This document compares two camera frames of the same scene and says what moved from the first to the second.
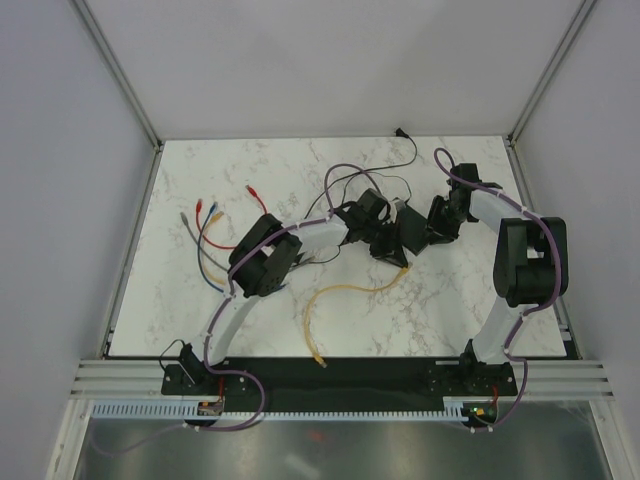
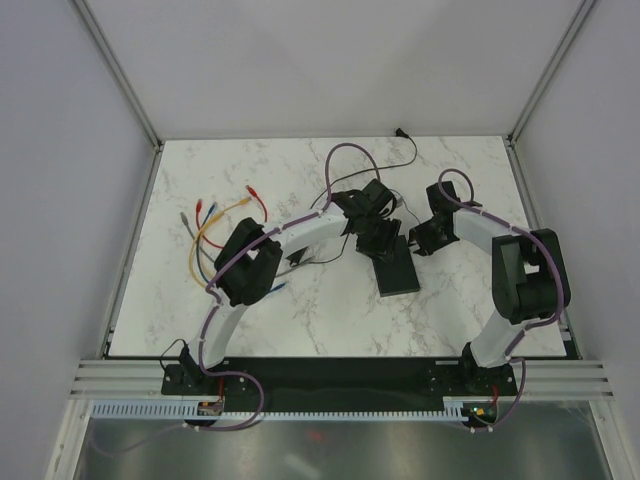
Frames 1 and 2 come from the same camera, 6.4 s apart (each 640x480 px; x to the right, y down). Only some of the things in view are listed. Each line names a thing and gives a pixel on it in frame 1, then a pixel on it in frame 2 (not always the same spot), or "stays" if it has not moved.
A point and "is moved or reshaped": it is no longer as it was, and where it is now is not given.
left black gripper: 391,249 stays
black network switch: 414,229 is moved or reshaped
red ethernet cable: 198,207 stays
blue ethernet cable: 210,213 stays
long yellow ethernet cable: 392,282 -> 246,201
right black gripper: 442,234 stays
